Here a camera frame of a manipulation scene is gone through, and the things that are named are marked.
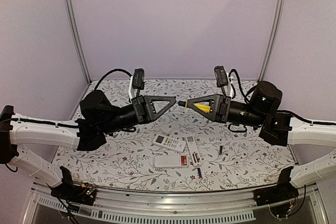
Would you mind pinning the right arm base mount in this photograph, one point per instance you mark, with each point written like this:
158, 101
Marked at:
281, 199

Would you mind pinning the floral patterned table mat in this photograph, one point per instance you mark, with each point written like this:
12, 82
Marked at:
127, 159

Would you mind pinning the white remote with display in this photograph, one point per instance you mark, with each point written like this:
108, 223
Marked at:
169, 143

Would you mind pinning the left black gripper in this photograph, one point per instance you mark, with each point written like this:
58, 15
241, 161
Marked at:
143, 109

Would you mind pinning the right aluminium frame post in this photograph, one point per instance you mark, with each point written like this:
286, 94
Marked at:
272, 39

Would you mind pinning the left purple AAA battery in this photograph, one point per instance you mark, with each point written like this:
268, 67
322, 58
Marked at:
199, 173

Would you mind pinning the right purple AAA battery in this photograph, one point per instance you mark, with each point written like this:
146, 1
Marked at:
220, 150

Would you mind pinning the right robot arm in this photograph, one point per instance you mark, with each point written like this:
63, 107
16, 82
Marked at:
277, 127

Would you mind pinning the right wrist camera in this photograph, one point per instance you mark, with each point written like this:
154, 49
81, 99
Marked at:
224, 82

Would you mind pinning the front aluminium rail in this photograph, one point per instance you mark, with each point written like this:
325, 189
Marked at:
237, 206

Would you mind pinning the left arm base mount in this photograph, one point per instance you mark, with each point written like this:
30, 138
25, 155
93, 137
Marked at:
84, 195

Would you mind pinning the left aluminium frame post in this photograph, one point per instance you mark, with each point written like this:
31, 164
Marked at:
76, 40

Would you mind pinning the yellow pry tool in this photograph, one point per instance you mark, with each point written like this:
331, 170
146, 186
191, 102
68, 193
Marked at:
202, 107

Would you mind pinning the purple aaa battery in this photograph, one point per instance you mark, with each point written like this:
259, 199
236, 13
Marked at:
199, 173
220, 150

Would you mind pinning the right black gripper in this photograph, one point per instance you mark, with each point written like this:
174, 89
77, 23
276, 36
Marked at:
222, 105

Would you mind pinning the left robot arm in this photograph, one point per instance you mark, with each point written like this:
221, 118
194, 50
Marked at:
100, 118

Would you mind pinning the slim white remote control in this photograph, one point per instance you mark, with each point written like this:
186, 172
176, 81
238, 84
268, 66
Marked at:
194, 152

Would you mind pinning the small white battery cover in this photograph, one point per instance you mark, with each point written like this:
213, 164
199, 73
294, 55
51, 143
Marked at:
166, 129

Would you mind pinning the black-faced white remote control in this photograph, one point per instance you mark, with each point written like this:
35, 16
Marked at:
168, 162

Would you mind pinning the aluminium frame post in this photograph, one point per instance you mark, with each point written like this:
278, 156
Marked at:
76, 40
272, 39

